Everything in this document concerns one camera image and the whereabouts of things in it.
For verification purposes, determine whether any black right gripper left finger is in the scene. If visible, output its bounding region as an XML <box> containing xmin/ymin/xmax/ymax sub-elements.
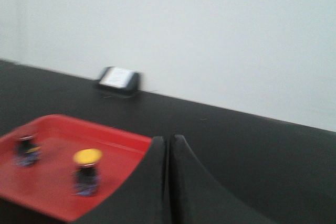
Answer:
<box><xmin>73</xmin><ymin>136</ymin><xmax>167</xmax><ymax>223</ymax></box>

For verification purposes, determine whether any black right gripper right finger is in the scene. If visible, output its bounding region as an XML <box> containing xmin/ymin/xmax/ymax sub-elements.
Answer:
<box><xmin>169</xmin><ymin>134</ymin><xmax>273</xmax><ymax>223</ymax></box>

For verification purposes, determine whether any yellow mushroom push button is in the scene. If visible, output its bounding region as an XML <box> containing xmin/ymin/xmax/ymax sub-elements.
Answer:
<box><xmin>73</xmin><ymin>148</ymin><xmax>103</xmax><ymax>197</ymax></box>

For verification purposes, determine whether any red mushroom push button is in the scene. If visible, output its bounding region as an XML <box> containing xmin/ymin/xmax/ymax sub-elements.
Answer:
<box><xmin>15</xmin><ymin>134</ymin><xmax>41</xmax><ymax>167</ymax></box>

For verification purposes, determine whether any red plastic tray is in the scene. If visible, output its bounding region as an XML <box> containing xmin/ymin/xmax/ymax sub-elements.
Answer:
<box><xmin>1</xmin><ymin>114</ymin><xmax>152</xmax><ymax>222</ymax></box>

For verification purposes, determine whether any black white power socket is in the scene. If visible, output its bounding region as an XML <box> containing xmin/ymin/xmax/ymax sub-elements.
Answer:
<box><xmin>94</xmin><ymin>66</ymin><xmax>141</xmax><ymax>97</ymax></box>

